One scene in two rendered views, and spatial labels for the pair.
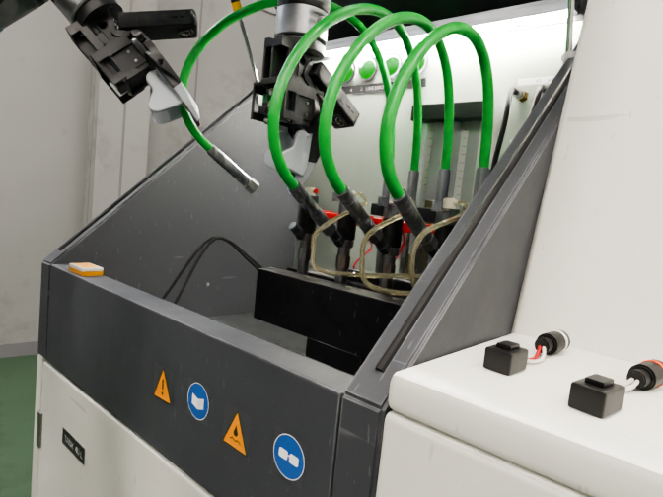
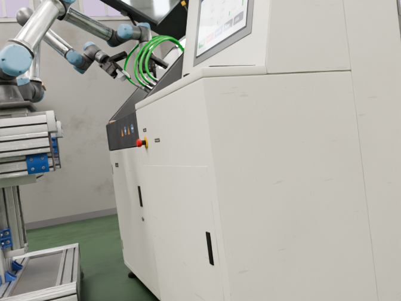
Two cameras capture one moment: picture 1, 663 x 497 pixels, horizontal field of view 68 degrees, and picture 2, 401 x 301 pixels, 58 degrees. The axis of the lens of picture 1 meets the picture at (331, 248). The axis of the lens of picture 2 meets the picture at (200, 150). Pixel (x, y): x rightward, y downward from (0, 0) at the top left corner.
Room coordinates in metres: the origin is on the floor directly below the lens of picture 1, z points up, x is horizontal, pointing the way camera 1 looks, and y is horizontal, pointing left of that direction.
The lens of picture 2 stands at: (-1.07, -0.94, 0.77)
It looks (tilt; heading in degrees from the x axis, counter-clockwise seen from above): 1 degrees down; 23
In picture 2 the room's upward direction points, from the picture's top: 7 degrees counter-clockwise
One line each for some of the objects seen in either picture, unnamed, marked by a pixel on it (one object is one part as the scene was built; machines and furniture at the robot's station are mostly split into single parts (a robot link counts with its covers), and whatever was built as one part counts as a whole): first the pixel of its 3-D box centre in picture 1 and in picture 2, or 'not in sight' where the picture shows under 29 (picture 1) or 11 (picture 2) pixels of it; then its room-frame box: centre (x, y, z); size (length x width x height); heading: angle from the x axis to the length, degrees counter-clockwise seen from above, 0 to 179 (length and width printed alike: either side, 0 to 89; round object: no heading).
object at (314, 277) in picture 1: (356, 337); not in sight; (0.69, -0.05, 0.91); 0.34 x 0.10 x 0.15; 48
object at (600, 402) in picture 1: (625, 383); not in sight; (0.33, -0.21, 0.99); 0.12 x 0.02 x 0.02; 129
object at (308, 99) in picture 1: (292, 87); (146, 62); (0.72, 0.08, 1.25); 0.09 x 0.08 x 0.12; 138
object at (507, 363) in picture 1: (532, 348); not in sight; (0.40, -0.17, 0.99); 0.12 x 0.02 x 0.02; 135
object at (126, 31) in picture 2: not in sight; (127, 33); (0.64, 0.13, 1.41); 0.11 x 0.11 x 0.08; 69
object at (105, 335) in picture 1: (156, 367); (123, 133); (0.59, 0.20, 0.87); 0.62 x 0.04 x 0.16; 48
